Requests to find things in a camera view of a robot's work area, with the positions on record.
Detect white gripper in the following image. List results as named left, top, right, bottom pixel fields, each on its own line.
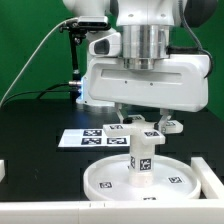
left=87, top=54, right=209, bottom=134

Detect white cross-shaped table base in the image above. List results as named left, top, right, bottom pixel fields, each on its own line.
left=103, top=116, right=183, bottom=145

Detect white round table top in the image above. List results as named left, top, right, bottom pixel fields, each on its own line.
left=83, top=154, right=201, bottom=201

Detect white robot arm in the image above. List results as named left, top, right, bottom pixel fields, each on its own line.
left=62, top=0, right=218, bottom=134

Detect white marker sheet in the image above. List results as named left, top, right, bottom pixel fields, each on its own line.
left=58, top=129, right=130, bottom=148

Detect white L-shaped border fence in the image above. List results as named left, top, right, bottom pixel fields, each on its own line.
left=0, top=157, right=224, bottom=224

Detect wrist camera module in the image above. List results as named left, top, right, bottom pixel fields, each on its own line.
left=89, top=32, right=122, bottom=57

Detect black cables at base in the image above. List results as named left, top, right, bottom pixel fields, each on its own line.
left=0, top=79, right=83, bottom=107

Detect black camera on stand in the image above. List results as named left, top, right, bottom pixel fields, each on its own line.
left=59, top=16, right=111, bottom=101

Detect grey camera cable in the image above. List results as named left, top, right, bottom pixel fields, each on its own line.
left=0, top=19, right=78, bottom=106

